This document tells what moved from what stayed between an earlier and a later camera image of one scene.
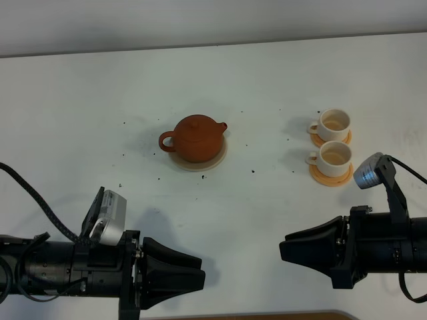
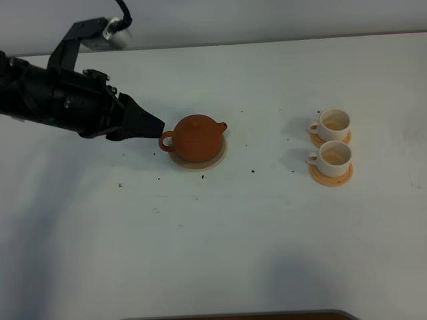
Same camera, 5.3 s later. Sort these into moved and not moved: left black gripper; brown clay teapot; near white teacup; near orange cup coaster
Moved: left black gripper
Not moved: brown clay teapot; near orange cup coaster; near white teacup
